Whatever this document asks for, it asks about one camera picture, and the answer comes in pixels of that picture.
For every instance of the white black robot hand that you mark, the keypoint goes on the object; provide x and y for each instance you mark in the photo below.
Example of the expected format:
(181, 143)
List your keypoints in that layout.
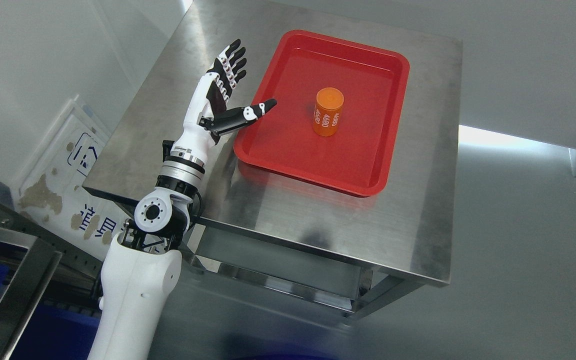
(208, 117)

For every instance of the orange cylindrical capacitor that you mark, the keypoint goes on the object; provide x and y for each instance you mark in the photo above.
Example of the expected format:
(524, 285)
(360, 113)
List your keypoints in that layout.
(328, 109)

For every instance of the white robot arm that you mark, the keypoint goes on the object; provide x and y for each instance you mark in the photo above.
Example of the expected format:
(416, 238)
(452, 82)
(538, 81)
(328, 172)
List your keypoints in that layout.
(143, 264)

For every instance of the metal shelf rack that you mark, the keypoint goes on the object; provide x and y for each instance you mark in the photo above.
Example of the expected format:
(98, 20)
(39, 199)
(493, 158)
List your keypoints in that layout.
(47, 289)

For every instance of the stainless steel table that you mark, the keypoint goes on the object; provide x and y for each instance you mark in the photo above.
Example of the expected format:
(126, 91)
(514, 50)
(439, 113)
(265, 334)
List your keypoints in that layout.
(399, 240)

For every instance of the red tray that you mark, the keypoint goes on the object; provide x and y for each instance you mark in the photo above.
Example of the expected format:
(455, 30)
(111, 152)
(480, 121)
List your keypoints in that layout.
(357, 159)

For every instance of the white sign board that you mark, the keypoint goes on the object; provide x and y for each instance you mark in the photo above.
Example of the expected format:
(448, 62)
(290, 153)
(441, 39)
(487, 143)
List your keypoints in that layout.
(52, 193)

